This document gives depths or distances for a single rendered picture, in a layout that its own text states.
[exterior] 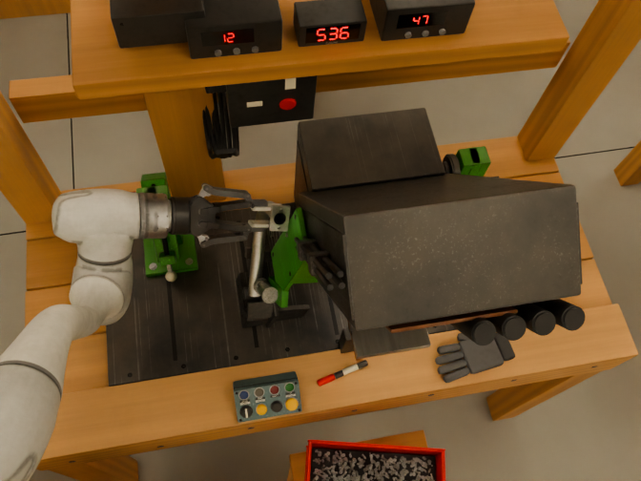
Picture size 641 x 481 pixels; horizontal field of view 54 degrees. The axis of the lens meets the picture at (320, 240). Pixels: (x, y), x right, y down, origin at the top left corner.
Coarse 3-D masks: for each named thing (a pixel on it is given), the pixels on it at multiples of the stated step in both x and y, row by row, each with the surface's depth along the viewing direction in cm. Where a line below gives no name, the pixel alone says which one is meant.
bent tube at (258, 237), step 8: (272, 208) 131; (288, 208) 132; (256, 216) 145; (264, 216) 142; (272, 216) 131; (280, 216) 136; (288, 216) 132; (272, 224) 132; (280, 224) 132; (256, 232) 146; (264, 232) 146; (256, 240) 146; (264, 240) 147; (256, 248) 146; (256, 256) 147; (256, 264) 147; (256, 272) 148; (256, 280) 148; (248, 288) 150; (256, 296) 149
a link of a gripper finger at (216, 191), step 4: (208, 184) 127; (204, 188) 125; (208, 188) 125; (212, 188) 126; (216, 188) 127; (220, 188) 128; (224, 188) 129; (228, 188) 129; (208, 192) 126; (212, 192) 126; (216, 192) 126; (220, 192) 127; (224, 192) 127; (228, 192) 127; (232, 192) 127; (236, 192) 128; (240, 192) 128; (244, 192) 129; (220, 196) 127; (224, 196) 127; (228, 196) 127; (232, 196) 128; (236, 196) 128; (240, 196) 128; (244, 196) 129; (248, 196) 129
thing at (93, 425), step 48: (432, 336) 158; (528, 336) 160; (576, 336) 161; (624, 336) 162; (144, 384) 148; (192, 384) 149; (336, 384) 151; (384, 384) 152; (432, 384) 153; (480, 384) 156; (96, 432) 143; (144, 432) 144; (192, 432) 145; (240, 432) 156
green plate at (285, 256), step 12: (300, 216) 128; (288, 228) 134; (300, 228) 127; (288, 240) 134; (276, 252) 142; (288, 252) 134; (276, 264) 143; (288, 264) 134; (300, 264) 127; (276, 276) 143; (288, 276) 135; (300, 276) 136; (312, 276) 137; (288, 288) 137
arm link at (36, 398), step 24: (0, 384) 74; (24, 384) 76; (48, 384) 78; (0, 408) 71; (24, 408) 73; (48, 408) 76; (0, 432) 69; (24, 432) 71; (48, 432) 75; (0, 456) 68; (24, 456) 70; (0, 480) 67; (24, 480) 71
